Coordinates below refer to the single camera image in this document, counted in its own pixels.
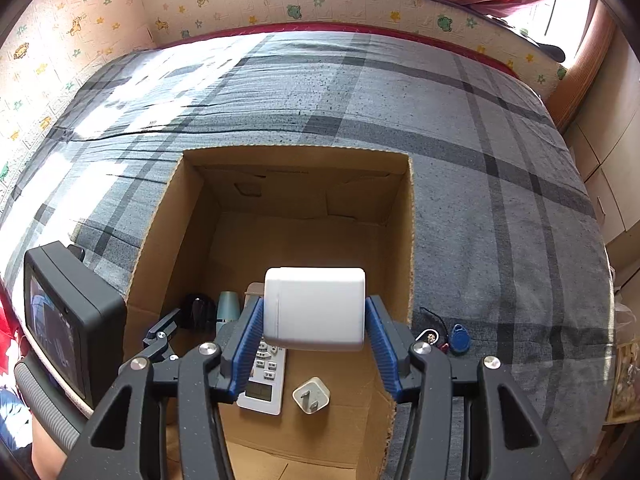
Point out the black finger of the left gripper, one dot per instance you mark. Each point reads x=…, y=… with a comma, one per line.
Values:
x=163, y=329

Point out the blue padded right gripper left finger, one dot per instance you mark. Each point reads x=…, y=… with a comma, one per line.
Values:
x=239, y=341

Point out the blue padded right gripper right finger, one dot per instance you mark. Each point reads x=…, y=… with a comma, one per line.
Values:
x=390, y=342

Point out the black cylindrical cap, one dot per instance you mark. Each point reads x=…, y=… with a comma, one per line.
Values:
x=198, y=312

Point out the light blue cosmetic bottle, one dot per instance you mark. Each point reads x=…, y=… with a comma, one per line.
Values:
x=228, y=308

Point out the keyring with carabiner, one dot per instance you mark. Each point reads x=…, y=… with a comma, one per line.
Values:
x=436, y=333

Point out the white remote control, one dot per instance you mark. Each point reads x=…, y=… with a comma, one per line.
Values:
x=264, y=389

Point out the large white charger plug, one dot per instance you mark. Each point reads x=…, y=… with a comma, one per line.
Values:
x=315, y=309

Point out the small white charger plug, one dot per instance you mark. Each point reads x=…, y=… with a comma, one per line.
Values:
x=312, y=396

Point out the brown cardboard box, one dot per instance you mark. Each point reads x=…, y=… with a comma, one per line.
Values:
x=315, y=231

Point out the blue key fob tag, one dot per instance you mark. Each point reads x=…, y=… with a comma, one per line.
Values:
x=459, y=340

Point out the person's left hand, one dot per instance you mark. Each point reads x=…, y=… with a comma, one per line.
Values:
x=47, y=457

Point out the grey plaid bed sheet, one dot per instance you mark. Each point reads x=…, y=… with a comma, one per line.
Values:
x=506, y=241

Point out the white plastic bags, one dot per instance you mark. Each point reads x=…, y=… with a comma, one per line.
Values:
x=627, y=303

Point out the wooden shelf with items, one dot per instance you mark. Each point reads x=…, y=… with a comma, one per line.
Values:
x=622, y=417

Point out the beige wardrobe cabinet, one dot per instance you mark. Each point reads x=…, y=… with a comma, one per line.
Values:
x=604, y=141

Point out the cartoon patterned padded headboard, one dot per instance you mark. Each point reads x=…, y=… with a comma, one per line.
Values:
x=56, y=46

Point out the black camera display module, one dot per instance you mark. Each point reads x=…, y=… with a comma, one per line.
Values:
x=76, y=318

